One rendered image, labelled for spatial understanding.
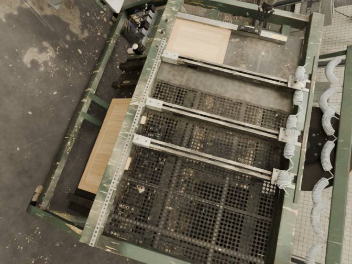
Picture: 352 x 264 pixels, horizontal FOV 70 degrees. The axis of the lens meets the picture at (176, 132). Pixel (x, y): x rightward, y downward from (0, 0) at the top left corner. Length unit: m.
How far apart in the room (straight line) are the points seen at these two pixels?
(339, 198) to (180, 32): 1.82
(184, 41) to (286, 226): 1.60
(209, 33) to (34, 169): 1.90
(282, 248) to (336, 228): 0.58
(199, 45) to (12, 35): 1.48
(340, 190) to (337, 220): 0.22
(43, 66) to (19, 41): 0.25
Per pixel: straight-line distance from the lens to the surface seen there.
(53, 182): 2.39
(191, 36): 2.27
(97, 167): 2.32
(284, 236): 1.84
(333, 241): 2.27
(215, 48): 2.22
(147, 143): 1.80
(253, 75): 2.10
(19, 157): 2.42
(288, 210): 1.85
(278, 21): 2.57
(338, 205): 2.30
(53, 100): 2.52
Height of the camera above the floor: 2.22
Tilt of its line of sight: 36 degrees down
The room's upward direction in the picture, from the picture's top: 95 degrees clockwise
